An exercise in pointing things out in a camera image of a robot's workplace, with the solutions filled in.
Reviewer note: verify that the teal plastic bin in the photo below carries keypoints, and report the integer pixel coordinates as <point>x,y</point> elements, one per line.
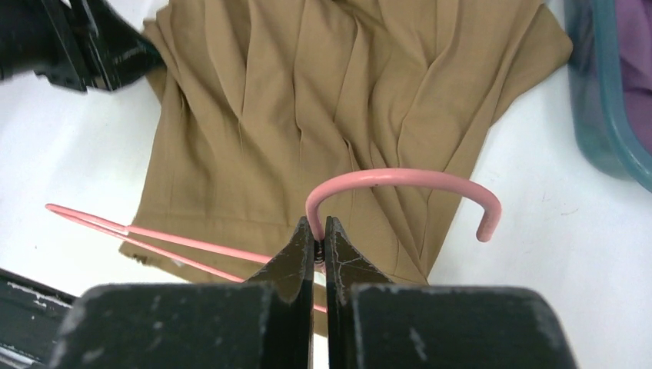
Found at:
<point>602,130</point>

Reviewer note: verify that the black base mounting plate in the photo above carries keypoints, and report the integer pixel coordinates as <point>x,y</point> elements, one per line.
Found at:
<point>31,314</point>

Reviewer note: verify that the tan brown pleated skirt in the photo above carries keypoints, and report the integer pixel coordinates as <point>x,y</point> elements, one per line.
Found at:
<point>261,101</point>

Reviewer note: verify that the purple garment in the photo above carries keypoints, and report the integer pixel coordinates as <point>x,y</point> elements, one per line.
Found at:
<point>634,43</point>

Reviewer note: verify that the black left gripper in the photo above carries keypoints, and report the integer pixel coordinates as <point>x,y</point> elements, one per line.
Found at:
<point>37,37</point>

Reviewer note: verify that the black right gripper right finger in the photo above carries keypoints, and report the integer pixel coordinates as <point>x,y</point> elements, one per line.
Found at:
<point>374,323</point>

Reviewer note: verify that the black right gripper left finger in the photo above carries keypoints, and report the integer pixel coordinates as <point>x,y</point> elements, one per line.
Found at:
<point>263,322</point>

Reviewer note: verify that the pink thin hanger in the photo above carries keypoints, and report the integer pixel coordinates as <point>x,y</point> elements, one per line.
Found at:
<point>373,178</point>

